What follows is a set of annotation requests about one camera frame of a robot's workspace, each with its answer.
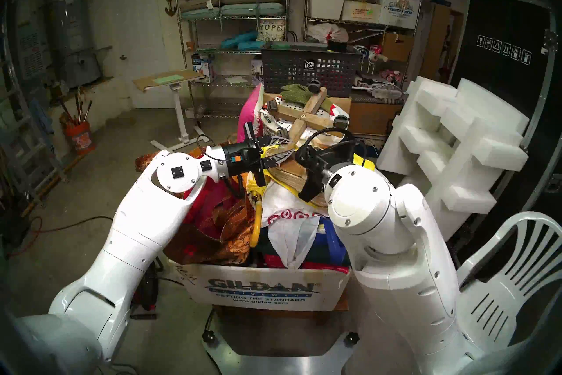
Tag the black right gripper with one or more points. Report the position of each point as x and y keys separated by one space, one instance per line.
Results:
x=322 y=161

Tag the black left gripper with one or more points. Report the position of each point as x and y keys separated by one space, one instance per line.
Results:
x=239 y=156

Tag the tan espadrille wedge sandal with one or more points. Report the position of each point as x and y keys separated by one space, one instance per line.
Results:
x=290 y=176

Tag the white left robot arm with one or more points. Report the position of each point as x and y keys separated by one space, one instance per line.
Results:
x=140 y=224

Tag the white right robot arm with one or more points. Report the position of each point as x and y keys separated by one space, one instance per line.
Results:
x=395 y=255

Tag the pink white pillow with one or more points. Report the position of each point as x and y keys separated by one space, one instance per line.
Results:
x=249 y=115

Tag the wooden cross caster dolly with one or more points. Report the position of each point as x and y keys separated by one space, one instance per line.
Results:
x=316 y=115

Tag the white red-target plastic bag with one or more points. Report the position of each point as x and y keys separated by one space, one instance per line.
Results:
x=292 y=242

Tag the green knit gloves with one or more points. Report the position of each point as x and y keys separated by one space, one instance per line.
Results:
x=298 y=94

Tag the yellow cloth bag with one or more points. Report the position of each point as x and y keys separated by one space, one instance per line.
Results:
x=368 y=163

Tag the dark blue rug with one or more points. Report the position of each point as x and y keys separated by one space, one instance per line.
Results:
x=364 y=144

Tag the red fabric item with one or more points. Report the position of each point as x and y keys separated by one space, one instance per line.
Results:
x=316 y=266

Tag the dark mesh plastic basket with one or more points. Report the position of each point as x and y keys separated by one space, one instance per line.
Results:
x=285 y=71

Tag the brown wooden chest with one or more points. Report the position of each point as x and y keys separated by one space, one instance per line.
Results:
x=373 y=117

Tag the red gold patterned bag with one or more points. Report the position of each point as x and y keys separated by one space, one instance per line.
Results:
x=219 y=238

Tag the blue white appliance box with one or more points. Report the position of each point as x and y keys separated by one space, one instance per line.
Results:
x=203 y=68

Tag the teal foam pads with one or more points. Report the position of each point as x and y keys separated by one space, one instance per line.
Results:
x=239 y=41

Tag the HOPE printed pillow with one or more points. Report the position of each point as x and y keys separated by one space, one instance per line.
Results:
x=271 y=31

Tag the small black box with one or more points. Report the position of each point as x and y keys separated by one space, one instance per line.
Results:
x=338 y=46

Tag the white red plastic bag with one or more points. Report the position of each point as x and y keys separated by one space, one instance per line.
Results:
x=327 y=32

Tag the white overbed table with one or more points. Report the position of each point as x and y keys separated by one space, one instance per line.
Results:
x=169 y=79

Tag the pink artificial flowers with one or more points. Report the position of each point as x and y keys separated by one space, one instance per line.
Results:
x=391 y=76

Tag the mint seat cushion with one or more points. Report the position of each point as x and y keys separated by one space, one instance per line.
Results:
x=250 y=9

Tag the white Gildan cardboard box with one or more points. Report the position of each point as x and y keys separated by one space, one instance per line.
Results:
x=197 y=286

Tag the black star knob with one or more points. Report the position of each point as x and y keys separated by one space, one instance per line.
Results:
x=210 y=336
x=351 y=338

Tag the white storage bin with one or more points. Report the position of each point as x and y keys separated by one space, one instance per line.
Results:
x=327 y=4

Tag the white foam packing block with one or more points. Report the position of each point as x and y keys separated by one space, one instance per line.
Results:
x=461 y=137

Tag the white labelled carton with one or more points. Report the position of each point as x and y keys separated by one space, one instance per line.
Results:
x=361 y=11

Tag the white door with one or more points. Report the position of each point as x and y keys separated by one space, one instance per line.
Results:
x=138 y=36

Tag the white Gildan carton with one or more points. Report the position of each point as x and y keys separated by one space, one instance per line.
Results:
x=399 y=9

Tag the brown wooden cabinet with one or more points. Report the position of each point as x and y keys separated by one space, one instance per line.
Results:
x=439 y=40

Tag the orange bucket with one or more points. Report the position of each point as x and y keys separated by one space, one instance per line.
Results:
x=80 y=139

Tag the black flight case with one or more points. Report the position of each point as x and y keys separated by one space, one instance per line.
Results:
x=496 y=93

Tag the aluminium ladder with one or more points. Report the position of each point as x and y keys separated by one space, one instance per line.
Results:
x=52 y=154

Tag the white plastic chair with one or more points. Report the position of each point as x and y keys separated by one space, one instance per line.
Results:
x=533 y=217

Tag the grey water heater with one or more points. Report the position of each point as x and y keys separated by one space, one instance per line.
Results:
x=74 y=36

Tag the blue cloth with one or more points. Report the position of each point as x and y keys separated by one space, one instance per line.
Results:
x=41 y=115

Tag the grey furnace unit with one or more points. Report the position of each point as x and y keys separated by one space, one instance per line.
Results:
x=30 y=53

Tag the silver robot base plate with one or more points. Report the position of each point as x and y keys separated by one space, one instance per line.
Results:
x=281 y=365

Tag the brown anchor wall decoration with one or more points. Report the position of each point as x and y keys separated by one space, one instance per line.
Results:
x=170 y=7

